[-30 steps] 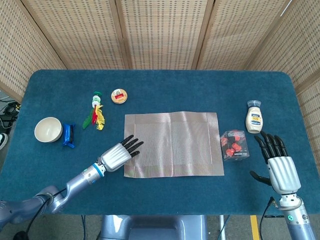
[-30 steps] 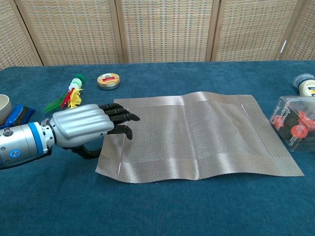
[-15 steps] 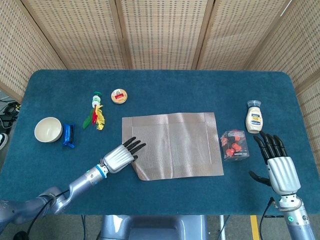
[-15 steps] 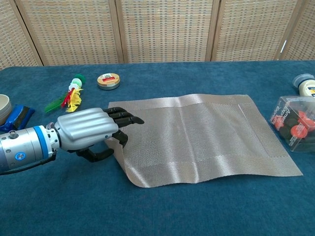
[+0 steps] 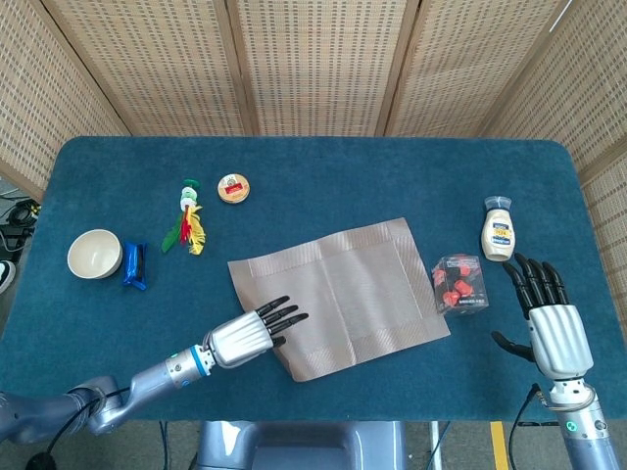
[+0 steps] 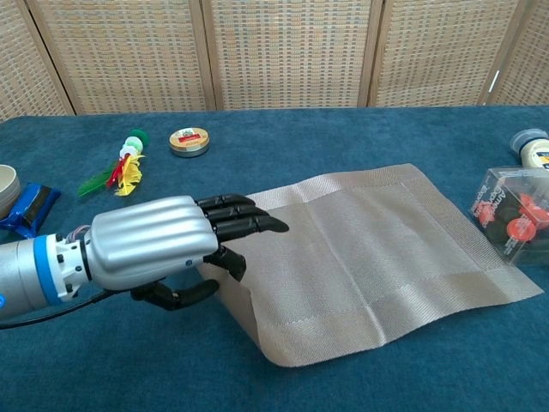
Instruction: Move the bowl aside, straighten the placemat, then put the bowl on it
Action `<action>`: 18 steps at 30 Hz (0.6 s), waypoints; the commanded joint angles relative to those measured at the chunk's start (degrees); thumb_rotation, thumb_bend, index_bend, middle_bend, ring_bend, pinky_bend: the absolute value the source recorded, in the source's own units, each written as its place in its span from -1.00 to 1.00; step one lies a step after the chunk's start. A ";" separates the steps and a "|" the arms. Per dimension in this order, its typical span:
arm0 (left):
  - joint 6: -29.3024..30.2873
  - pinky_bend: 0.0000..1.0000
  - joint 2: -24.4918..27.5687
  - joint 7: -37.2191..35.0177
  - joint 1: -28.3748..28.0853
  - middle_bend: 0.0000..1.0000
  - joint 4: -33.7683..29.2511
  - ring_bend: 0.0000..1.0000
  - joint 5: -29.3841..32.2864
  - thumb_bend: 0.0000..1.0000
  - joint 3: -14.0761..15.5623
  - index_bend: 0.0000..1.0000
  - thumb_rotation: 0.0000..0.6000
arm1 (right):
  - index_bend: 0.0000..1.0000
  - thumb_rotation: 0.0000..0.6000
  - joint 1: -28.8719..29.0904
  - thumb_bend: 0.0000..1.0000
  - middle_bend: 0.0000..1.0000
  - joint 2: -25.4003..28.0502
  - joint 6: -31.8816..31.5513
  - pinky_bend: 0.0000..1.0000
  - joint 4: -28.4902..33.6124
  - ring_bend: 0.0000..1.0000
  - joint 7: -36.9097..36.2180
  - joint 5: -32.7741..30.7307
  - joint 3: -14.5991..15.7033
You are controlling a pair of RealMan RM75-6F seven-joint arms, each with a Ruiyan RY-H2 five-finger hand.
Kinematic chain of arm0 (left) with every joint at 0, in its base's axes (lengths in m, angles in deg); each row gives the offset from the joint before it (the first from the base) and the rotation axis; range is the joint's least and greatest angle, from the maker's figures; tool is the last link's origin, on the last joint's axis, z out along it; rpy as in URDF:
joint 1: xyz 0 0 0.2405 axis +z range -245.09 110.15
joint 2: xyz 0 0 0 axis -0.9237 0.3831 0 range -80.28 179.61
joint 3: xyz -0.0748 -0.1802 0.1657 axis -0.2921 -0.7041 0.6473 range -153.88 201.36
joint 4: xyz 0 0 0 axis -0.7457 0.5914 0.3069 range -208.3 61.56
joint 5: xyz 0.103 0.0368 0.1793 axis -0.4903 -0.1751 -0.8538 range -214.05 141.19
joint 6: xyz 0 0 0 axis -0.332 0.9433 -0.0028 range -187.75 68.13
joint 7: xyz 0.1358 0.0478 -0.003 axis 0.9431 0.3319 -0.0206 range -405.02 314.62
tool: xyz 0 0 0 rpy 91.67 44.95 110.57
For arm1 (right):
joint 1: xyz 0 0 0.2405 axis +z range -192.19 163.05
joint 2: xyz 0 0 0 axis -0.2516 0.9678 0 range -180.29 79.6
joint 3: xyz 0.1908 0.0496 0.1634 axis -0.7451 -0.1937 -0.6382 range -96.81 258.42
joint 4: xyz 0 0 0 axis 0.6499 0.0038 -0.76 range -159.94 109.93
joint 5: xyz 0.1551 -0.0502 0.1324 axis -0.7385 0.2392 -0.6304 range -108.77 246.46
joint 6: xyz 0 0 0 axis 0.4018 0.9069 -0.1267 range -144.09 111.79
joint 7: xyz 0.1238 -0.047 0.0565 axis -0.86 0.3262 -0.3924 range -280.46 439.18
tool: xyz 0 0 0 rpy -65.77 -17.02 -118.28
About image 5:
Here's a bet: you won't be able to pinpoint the robot left hand silver black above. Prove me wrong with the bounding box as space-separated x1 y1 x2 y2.
203 295 310 370

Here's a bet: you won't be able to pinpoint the robot right hand silver black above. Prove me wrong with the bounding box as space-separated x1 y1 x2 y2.
491 253 595 381

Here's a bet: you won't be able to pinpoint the beige woven placemat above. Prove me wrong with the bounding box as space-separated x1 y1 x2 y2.
227 216 452 385

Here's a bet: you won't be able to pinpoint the white ceramic bowl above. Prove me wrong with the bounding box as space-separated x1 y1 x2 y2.
67 228 123 281

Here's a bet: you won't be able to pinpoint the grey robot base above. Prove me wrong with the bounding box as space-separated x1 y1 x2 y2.
193 419 408 470

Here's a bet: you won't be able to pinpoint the clear box of red capsules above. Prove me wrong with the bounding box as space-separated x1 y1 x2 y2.
430 253 490 317

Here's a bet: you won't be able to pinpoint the mayonnaise squeeze bottle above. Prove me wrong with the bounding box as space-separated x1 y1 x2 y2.
480 195 518 262

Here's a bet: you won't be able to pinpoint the blue snack packet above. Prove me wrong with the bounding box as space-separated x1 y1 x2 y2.
121 240 149 292

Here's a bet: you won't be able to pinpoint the colourful feather shuttlecock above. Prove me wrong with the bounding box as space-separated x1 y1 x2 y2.
161 178 208 257

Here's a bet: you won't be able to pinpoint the round tin with red label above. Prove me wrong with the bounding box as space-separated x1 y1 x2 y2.
217 172 253 205

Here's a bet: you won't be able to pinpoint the white metal table leg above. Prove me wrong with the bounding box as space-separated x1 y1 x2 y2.
428 420 444 470

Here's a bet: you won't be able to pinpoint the blue table cloth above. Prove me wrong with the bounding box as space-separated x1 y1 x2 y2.
0 135 627 423

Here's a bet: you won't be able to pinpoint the black and white shoe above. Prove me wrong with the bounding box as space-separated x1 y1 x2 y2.
0 259 18 295

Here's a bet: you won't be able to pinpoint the bamboo folding screen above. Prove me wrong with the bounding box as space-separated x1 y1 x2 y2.
0 0 627 319

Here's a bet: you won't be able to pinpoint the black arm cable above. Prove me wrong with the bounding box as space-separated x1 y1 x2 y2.
506 384 543 470

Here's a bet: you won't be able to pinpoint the black floor cables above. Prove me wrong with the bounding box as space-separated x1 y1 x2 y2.
0 198 43 254

